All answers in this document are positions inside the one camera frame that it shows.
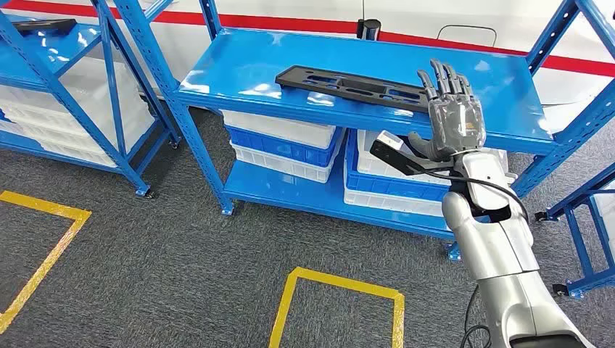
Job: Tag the black plastic panel part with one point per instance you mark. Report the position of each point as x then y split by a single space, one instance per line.
43 26
312 79

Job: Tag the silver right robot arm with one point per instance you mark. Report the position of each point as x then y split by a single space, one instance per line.
495 240

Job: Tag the blue metal shelf rack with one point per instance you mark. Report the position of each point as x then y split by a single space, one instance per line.
269 57
576 230
29 57

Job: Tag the blue plastic crate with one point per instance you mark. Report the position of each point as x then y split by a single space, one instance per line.
278 149
394 192

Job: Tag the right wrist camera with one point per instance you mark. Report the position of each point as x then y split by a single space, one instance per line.
386 140

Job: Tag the black cylindrical post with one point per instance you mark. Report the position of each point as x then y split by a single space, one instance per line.
370 30

